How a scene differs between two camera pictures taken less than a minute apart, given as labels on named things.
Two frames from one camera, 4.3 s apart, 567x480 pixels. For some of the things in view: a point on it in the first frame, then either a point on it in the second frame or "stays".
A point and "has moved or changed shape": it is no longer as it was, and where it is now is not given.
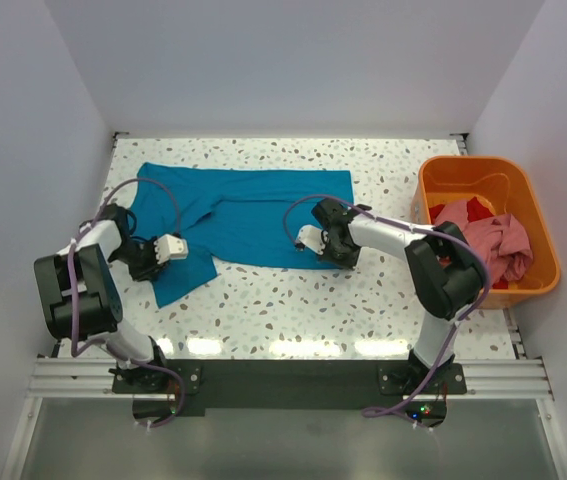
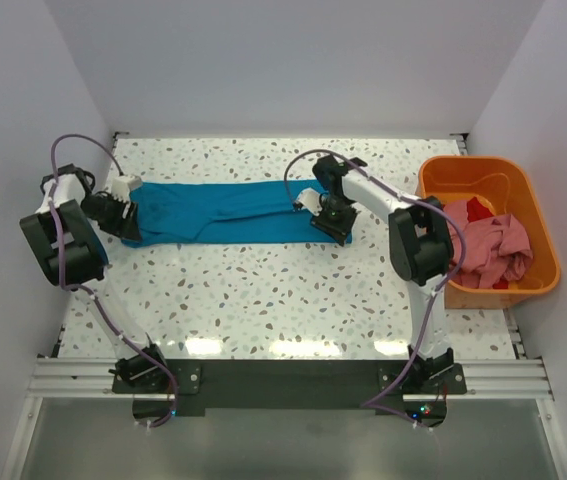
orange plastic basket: (492, 200) stays
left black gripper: (152, 269) -> (127, 226)
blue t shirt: (232, 217) has moved or changed shape
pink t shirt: (505, 251) stays
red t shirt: (477, 210) stays
